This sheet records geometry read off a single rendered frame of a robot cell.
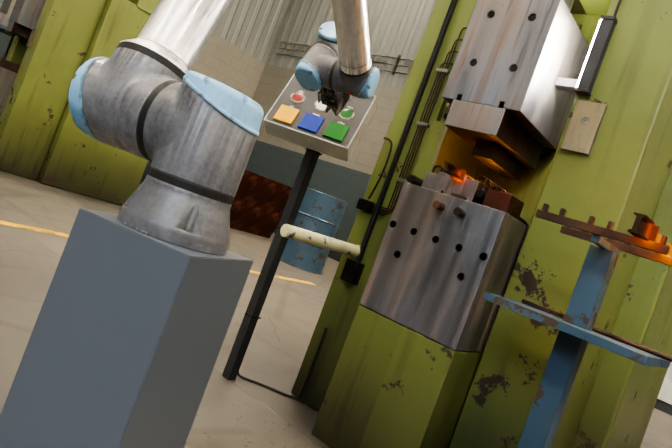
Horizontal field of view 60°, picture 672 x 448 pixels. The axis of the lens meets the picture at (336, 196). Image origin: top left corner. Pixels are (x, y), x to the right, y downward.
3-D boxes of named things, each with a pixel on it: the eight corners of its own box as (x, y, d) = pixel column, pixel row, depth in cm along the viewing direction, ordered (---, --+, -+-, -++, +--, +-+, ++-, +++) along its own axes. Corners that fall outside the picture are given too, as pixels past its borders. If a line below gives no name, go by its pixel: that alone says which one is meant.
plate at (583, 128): (588, 154, 185) (606, 104, 185) (560, 148, 191) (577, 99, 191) (589, 156, 187) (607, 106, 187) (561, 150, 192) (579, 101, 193)
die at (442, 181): (471, 203, 191) (480, 179, 191) (420, 188, 203) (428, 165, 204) (514, 228, 224) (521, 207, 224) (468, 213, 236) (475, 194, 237)
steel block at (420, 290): (455, 350, 176) (505, 212, 177) (358, 303, 200) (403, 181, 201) (516, 354, 220) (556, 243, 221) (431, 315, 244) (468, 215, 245)
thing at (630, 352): (645, 365, 127) (648, 356, 127) (482, 298, 153) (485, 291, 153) (668, 368, 150) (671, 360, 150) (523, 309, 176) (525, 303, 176)
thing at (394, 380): (401, 498, 175) (455, 351, 176) (310, 434, 198) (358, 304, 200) (473, 473, 219) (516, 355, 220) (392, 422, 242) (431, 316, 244)
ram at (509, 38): (545, 115, 183) (588, -3, 184) (440, 96, 207) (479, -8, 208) (578, 154, 216) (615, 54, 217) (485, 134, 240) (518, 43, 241)
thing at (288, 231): (287, 240, 192) (293, 225, 192) (276, 235, 195) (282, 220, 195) (360, 260, 226) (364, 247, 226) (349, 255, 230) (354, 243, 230)
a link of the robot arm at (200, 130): (206, 189, 91) (246, 83, 91) (122, 156, 96) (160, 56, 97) (250, 201, 105) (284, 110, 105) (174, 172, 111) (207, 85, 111)
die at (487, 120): (496, 135, 192) (506, 108, 192) (443, 124, 204) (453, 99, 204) (535, 170, 225) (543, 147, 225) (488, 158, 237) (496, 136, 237)
